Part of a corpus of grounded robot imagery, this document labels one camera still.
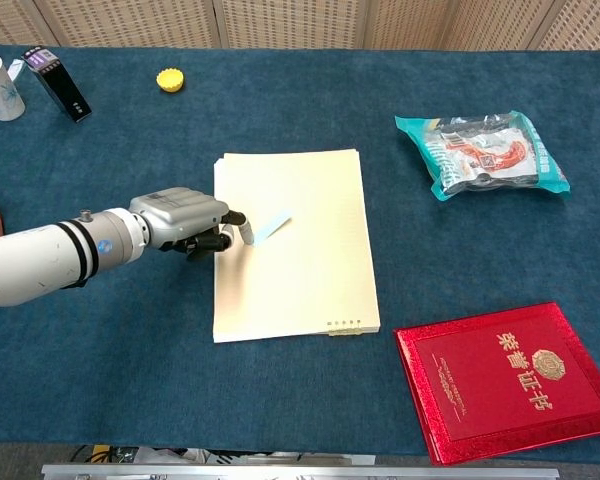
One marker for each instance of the yellow strip under table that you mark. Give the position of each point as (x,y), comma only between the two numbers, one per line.
(101,454)

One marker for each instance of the beige spiral notebook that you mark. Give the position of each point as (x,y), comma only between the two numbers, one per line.
(310,290)

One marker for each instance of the black and purple box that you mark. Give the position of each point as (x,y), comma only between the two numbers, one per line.
(60,87)

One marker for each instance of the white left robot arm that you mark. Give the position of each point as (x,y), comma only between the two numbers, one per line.
(40,260)

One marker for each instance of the small blue white packet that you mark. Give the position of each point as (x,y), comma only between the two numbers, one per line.
(16,69)

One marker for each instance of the small blue clip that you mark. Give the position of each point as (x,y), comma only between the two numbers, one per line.
(275,227)

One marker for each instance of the teal snack bag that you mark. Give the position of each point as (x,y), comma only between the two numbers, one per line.
(480,155)

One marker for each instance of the dark blue tablecloth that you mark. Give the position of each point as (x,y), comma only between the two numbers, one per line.
(130,360)

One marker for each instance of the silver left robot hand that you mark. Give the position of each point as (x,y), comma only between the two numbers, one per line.
(180,215)

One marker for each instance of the aluminium frame rail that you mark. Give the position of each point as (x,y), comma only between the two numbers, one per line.
(300,472)

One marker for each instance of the red certificate book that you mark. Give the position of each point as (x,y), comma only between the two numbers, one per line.
(505,385)

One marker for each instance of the white paper cup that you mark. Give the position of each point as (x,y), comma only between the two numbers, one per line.
(0,95)

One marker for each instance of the beige woven folding screen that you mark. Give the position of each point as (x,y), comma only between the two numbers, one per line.
(300,22)

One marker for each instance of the yellow bottle cap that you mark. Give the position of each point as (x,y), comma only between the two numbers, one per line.
(170,80)

